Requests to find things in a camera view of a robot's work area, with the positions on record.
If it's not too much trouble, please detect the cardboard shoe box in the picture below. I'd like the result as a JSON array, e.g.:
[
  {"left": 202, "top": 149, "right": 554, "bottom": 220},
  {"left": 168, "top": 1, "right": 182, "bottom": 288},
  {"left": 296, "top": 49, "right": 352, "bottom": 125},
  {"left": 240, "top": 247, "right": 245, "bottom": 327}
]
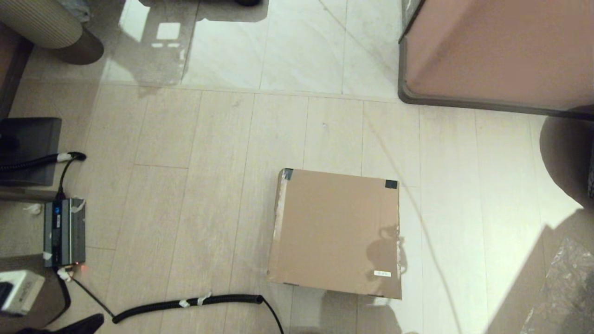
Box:
[{"left": 266, "top": 168, "right": 403, "bottom": 300}]

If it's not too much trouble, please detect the long black corrugated conduit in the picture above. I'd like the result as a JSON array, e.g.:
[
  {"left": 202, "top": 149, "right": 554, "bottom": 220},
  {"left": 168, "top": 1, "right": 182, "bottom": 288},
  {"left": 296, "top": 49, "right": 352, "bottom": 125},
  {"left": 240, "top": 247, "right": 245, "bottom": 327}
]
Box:
[{"left": 112, "top": 294, "right": 284, "bottom": 334}]

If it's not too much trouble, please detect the grey metal power supply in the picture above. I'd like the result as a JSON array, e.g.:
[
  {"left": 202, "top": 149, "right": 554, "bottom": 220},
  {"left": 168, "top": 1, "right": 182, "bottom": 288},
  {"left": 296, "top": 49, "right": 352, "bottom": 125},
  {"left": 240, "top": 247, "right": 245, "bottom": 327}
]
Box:
[{"left": 44, "top": 197, "right": 87, "bottom": 269}]

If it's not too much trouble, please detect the black corrugated conduit with plug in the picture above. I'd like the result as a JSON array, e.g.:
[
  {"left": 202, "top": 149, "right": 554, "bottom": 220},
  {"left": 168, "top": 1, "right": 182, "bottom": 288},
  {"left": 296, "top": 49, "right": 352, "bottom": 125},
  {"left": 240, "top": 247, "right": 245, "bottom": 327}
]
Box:
[{"left": 0, "top": 152, "right": 87, "bottom": 173}]

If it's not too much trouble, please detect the grey crumpled bag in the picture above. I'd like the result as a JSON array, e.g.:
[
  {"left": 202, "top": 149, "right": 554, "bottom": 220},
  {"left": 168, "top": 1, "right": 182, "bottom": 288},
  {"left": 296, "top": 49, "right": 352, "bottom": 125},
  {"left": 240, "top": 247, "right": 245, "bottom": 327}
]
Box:
[{"left": 58, "top": 0, "right": 92, "bottom": 23}]

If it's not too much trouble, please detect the beige ribbed cylinder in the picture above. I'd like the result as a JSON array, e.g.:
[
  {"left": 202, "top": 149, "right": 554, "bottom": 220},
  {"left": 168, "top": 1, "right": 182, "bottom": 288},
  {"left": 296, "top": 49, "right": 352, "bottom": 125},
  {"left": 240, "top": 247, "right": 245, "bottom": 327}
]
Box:
[{"left": 0, "top": 0, "right": 105, "bottom": 65}]

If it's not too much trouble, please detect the clear crinkled plastic sheet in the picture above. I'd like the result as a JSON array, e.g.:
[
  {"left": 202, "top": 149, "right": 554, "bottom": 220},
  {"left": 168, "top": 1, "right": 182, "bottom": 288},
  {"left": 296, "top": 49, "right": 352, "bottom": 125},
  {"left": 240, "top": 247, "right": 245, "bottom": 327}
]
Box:
[{"left": 520, "top": 237, "right": 594, "bottom": 334}]

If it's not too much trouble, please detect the dark brown wooden furniture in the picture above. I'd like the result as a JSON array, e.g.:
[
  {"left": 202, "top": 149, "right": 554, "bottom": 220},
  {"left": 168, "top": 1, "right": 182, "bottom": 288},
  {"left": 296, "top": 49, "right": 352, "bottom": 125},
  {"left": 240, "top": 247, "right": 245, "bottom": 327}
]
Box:
[{"left": 0, "top": 23, "right": 34, "bottom": 119}]

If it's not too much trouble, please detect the thin black power cable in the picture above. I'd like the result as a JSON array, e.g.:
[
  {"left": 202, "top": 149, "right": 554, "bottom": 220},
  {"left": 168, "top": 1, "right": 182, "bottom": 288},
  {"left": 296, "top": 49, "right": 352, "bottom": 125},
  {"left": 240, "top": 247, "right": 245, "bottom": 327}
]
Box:
[{"left": 58, "top": 160, "right": 77, "bottom": 200}]

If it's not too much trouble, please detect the pink cabinet with grey frame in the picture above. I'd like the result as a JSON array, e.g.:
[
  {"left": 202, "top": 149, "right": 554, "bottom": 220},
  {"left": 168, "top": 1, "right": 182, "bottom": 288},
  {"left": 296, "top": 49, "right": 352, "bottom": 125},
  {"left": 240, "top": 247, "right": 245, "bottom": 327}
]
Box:
[{"left": 398, "top": 0, "right": 594, "bottom": 116}]

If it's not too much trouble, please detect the thin black wire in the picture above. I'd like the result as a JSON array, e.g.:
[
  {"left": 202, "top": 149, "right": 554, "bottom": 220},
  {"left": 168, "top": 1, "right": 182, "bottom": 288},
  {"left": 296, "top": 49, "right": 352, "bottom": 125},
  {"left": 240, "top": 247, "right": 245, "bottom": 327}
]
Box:
[{"left": 70, "top": 271, "right": 116, "bottom": 321}]

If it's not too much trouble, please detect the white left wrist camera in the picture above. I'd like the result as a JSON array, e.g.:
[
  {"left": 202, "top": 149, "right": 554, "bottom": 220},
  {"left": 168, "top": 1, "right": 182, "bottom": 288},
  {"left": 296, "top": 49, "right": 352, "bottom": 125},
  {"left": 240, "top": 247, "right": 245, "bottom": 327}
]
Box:
[{"left": 0, "top": 270, "right": 46, "bottom": 317}]

